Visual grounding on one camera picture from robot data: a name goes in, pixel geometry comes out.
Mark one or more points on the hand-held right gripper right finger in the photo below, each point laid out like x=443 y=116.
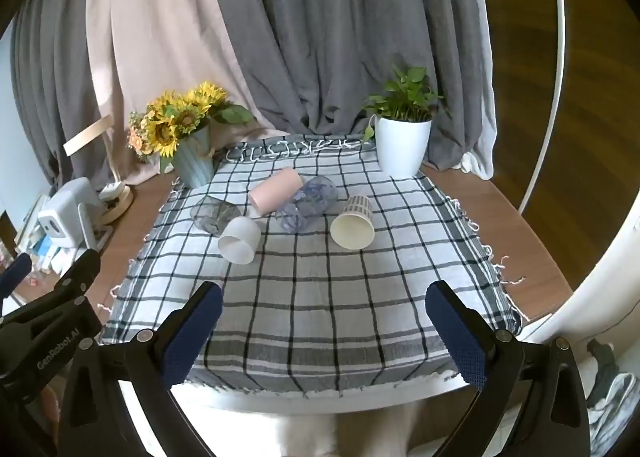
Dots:
x=460 y=337

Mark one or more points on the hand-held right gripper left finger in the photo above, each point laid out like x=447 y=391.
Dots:
x=192 y=332

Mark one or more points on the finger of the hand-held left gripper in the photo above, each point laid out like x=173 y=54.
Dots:
x=82 y=269
x=15 y=274

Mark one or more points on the frosted white cup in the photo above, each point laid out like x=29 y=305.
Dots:
x=240 y=239

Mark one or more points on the grey glass cup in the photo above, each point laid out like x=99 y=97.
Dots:
x=212 y=217

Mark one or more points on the cream cup with striped print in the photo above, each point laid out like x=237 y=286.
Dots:
x=352 y=229

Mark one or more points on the pink cup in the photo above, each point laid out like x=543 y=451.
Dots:
x=275 y=193

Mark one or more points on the clear blue patterned cup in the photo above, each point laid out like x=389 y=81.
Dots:
x=311 y=199

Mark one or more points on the pile of small packets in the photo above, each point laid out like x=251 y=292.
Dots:
x=47 y=249

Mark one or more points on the white boxy device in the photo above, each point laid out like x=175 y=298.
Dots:
x=67 y=209

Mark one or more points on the wooden desk lamp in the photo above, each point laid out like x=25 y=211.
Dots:
x=117 y=204

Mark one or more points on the black white checked cloth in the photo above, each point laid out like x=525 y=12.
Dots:
x=310 y=297

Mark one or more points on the grey crumpled cloth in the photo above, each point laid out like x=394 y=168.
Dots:
x=607 y=377

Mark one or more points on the blue ribbed vase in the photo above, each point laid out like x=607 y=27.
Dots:
x=196 y=162

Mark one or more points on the person's beige clothing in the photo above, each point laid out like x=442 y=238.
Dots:
x=320 y=437

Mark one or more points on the sunflower bouquet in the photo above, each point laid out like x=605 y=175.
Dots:
x=175 y=119

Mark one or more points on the grey curtain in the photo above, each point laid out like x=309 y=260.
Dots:
x=340 y=27
x=55 y=87

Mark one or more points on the green plant in white pot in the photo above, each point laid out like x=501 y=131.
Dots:
x=402 y=147

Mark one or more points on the beige curtain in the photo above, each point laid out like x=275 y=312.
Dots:
x=160 y=37

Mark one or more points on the white round tube frame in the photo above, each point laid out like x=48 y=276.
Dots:
x=556 y=62

